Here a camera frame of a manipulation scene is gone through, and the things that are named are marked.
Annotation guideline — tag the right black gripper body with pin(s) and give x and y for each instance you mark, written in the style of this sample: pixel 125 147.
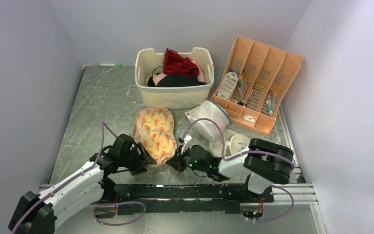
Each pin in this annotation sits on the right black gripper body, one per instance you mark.
pixel 185 160

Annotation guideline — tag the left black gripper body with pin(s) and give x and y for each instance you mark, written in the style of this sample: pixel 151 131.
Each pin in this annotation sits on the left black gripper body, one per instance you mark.
pixel 132 160

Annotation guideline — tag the floral pink laundry bag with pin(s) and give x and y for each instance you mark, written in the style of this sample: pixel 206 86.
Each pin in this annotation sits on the floral pink laundry bag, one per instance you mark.
pixel 154 129

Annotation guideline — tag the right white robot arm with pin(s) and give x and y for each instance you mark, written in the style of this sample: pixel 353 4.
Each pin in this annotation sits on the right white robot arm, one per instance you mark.
pixel 266 163

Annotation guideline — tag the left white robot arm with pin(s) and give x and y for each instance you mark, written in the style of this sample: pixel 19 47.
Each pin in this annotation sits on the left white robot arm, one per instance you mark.
pixel 44 212

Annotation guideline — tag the white mesh cylinder laundry bag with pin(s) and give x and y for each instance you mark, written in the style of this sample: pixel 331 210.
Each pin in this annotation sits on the white mesh cylinder laundry bag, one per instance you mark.
pixel 212 119

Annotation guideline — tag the cream plastic laundry basket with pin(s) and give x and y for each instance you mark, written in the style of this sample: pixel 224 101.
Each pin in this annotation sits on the cream plastic laundry basket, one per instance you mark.
pixel 172 97

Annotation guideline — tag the small white label card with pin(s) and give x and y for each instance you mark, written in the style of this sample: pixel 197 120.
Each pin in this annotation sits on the small white label card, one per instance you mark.
pixel 249 118

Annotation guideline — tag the pink garment in basket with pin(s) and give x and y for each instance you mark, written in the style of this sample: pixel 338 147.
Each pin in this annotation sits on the pink garment in basket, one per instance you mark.
pixel 201 72

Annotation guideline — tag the black garment in basket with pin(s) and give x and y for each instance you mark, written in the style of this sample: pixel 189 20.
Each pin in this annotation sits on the black garment in basket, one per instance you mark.
pixel 174 81

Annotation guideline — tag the white labelled bottle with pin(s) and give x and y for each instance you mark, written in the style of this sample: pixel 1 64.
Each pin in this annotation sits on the white labelled bottle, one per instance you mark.
pixel 227 85

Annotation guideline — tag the pens in organizer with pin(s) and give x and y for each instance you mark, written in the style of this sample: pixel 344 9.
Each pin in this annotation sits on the pens in organizer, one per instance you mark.
pixel 243 85

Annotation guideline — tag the white glue stick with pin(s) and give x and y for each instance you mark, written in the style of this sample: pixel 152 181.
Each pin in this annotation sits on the white glue stick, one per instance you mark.
pixel 269 107

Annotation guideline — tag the white green marker pen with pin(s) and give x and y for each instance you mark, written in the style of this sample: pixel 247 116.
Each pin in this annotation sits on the white green marker pen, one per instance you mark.
pixel 110 64

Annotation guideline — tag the red lace garment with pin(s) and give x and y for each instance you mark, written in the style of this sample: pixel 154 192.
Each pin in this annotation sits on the red lace garment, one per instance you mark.
pixel 173 63

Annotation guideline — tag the orange desk file organizer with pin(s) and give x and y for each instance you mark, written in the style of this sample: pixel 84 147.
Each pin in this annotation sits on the orange desk file organizer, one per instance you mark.
pixel 272 71

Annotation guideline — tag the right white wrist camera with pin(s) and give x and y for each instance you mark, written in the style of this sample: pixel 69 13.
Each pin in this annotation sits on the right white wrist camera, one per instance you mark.
pixel 186 142

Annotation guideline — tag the black metal base rail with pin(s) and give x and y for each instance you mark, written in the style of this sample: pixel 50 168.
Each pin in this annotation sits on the black metal base rail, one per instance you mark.
pixel 231 198

